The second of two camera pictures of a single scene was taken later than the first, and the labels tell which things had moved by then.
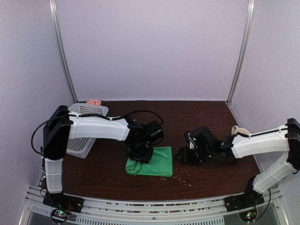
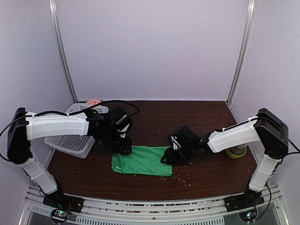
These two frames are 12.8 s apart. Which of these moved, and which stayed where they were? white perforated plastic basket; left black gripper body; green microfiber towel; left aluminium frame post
Moved: left black gripper body; green microfiber towel
Stayed: left aluminium frame post; white perforated plastic basket
